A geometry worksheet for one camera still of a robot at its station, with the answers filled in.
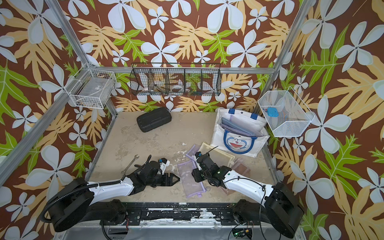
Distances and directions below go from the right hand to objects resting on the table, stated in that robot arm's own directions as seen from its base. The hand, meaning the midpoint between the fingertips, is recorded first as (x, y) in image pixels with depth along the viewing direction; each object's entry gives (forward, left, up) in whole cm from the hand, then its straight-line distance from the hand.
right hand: (193, 172), depth 84 cm
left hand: (-3, +9, -1) cm, 9 cm away
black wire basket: (+53, +11, +27) cm, 60 cm away
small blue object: (+28, -47, +20) cm, 58 cm away
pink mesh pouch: (+3, -28, -1) cm, 28 cm away
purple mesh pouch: (+25, -24, +13) cm, 37 cm away
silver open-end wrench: (+12, +37, -5) cm, 39 cm away
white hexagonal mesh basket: (+26, -53, +21) cm, 63 cm away
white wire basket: (+40, +60, +30) cm, 78 cm away
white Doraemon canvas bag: (+17, -27, +14) cm, 35 cm away
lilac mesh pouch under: (-7, +1, -6) cm, 9 cm away
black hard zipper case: (+39, +31, +1) cm, 50 cm away
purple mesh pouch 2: (+17, 0, -4) cm, 17 cm away
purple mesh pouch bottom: (+23, -23, +12) cm, 34 cm away
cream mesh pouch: (+13, -17, -5) cm, 22 cm away
